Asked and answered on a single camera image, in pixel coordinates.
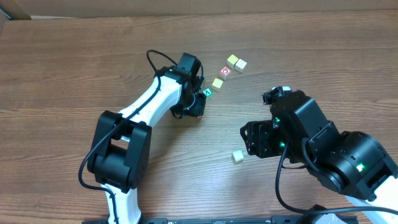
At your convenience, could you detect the green F wooden block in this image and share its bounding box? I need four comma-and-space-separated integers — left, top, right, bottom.
232, 150, 245, 164

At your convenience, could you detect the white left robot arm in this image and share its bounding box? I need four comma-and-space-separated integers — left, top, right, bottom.
78, 53, 206, 223

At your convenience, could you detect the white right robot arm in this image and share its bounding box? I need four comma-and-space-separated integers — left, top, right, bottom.
240, 86, 397, 223

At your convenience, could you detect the green V wooden block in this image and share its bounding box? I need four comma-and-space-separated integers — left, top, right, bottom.
202, 88, 213, 98

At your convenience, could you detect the yellow wooden block middle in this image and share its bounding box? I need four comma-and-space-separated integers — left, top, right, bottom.
211, 78, 224, 91

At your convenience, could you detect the yellow wooden block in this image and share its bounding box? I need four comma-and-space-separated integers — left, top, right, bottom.
226, 54, 239, 68
211, 78, 224, 91

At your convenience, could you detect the red C wooden block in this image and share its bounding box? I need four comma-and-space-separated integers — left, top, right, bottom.
220, 66, 232, 80

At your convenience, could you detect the plain wooden block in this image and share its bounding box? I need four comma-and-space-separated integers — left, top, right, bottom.
234, 58, 247, 73

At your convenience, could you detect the yellow wooden block top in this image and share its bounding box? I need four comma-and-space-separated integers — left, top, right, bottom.
226, 54, 239, 68

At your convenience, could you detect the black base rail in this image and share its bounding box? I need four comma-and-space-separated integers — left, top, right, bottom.
82, 215, 359, 224

